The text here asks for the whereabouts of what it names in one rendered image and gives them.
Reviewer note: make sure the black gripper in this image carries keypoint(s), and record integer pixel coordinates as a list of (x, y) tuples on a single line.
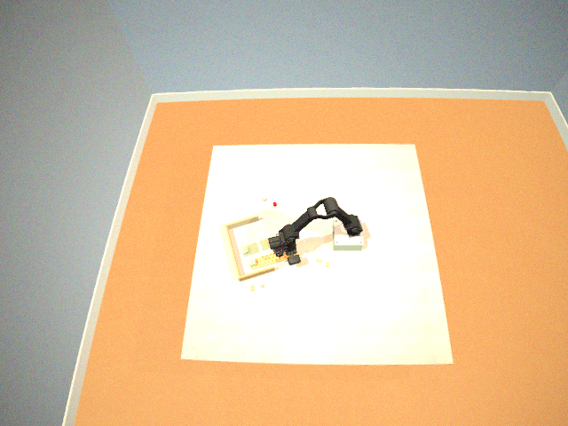
[(292, 259)]

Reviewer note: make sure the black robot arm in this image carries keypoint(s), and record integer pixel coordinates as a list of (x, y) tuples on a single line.
[(290, 232)]

